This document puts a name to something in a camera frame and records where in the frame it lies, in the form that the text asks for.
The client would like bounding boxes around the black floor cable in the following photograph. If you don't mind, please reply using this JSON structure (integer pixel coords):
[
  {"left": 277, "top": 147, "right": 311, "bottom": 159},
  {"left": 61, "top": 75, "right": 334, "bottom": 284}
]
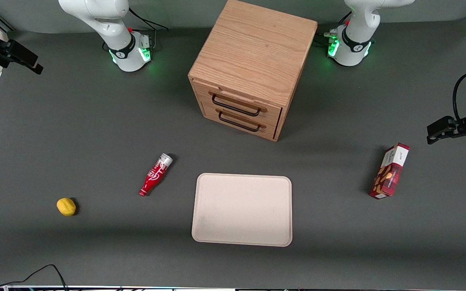
[{"left": 0, "top": 264, "right": 69, "bottom": 291}]

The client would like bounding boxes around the red cookie box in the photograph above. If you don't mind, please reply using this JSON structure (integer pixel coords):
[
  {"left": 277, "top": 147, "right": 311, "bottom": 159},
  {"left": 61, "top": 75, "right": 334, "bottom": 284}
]
[{"left": 369, "top": 142, "right": 411, "bottom": 200}]

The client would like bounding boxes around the wooden drawer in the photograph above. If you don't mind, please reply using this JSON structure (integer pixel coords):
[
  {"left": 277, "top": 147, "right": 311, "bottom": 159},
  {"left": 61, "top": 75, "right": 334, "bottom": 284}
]
[
  {"left": 201, "top": 103, "right": 279, "bottom": 139},
  {"left": 195, "top": 80, "right": 283, "bottom": 127}
]

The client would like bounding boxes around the yellow lemon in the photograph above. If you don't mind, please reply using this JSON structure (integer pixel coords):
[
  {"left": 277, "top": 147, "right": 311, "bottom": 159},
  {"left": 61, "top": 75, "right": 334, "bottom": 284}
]
[{"left": 56, "top": 197, "right": 76, "bottom": 217}]

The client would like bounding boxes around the black arm base cable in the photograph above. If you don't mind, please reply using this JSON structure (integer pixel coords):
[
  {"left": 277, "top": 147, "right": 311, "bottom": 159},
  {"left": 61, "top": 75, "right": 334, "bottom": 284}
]
[
  {"left": 128, "top": 7, "right": 169, "bottom": 50},
  {"left": 315, "top": 11, "right": 353, "bottom": 46}
]

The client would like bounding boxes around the black metal drawer handle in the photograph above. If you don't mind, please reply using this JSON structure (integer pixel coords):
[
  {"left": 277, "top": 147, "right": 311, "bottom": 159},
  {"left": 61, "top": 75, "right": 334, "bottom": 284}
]
[
  {"left": 211, "top": 94, "right": 262, "bottom": 117},
  {"left": 218, "top": 109, "right": 261, "bottom": 133}
]

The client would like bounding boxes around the beige plastic tray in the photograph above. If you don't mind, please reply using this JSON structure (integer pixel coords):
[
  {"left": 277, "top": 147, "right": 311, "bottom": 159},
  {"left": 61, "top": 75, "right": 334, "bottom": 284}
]
[{"left": 191, "top": 173, "right": 293, "bottom": 247}]

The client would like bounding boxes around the red cola bottle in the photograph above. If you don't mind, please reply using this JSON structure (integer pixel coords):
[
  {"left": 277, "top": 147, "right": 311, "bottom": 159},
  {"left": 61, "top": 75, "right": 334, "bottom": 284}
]
[{"left": 138, "top": 153, "right": 174, "bottom": 197}]

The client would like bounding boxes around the oak wooden drawer cabinet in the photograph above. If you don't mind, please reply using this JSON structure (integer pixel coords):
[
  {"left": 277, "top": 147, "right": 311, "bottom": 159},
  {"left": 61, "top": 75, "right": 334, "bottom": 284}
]
[{"left": 187, "top": 0, "right": 318, "bottom": 142}]

